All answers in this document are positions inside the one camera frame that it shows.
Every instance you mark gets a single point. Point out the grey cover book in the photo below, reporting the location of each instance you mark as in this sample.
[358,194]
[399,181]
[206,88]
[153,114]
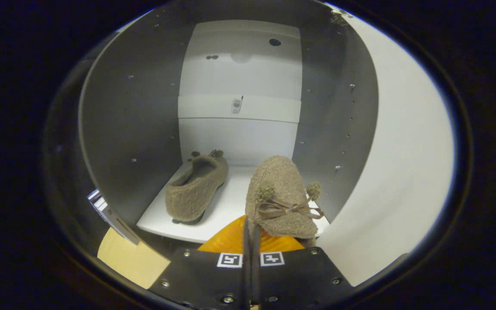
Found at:
[110,215]

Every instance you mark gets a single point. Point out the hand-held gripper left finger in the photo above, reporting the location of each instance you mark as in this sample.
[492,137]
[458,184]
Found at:
[205,275]

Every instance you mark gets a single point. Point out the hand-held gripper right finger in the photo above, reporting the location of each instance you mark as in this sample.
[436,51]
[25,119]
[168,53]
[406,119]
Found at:
[299,275]

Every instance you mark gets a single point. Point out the grey shoe cabinet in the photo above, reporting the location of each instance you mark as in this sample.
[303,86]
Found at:
[136,120]

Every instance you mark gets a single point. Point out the brown fuzzy shoe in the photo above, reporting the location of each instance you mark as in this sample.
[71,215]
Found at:
[192,193]
[278,185]

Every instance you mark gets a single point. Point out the black backdrop cloth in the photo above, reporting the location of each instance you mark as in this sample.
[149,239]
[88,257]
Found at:
[65,172]

